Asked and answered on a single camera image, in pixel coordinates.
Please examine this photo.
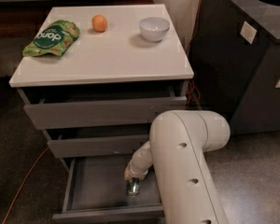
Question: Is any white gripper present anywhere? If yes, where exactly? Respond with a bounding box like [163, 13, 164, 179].
[124, 162, 148, 180]

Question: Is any green soda can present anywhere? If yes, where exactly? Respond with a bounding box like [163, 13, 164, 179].
[127, 178, 140, 197]

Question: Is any grey bottom drawer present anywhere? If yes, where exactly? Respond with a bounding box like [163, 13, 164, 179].
[53, 155, 164, 224]

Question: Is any grey drawer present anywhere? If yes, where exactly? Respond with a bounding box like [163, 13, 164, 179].
[53, 155, 164, 224]
[24, 87, 186, 130]
[48, 123, 150, 158]

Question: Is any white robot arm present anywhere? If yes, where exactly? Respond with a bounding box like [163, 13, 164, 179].
[124, 110, 231, 224]

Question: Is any grey middle drawer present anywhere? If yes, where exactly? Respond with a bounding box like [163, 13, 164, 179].
[48, 123, 150, 158]

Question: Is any grey drawer cabinet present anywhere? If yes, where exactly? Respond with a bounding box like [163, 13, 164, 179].
[8, 4, 195, 173]

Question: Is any grey top drawer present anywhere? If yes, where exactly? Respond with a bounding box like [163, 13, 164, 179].
[24, 87, 186, 130]

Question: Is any white bowl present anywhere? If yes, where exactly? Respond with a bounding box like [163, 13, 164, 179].
[139, 17, 170, 42]

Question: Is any orange fruit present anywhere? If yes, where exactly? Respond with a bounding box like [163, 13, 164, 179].
[91, 15, 107, 33]

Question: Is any dark waste bin cabinet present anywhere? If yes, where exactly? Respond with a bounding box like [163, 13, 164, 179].
[189, 0, 280, 134]

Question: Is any green snack bag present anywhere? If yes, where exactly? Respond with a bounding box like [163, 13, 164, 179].
[22, 20, 80, 57]

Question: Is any white label sticker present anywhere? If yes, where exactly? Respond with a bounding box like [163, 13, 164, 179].
[240, 21, 257, 44]

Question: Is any orange cable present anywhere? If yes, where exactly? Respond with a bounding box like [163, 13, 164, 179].
[1, 0, 213, 224]

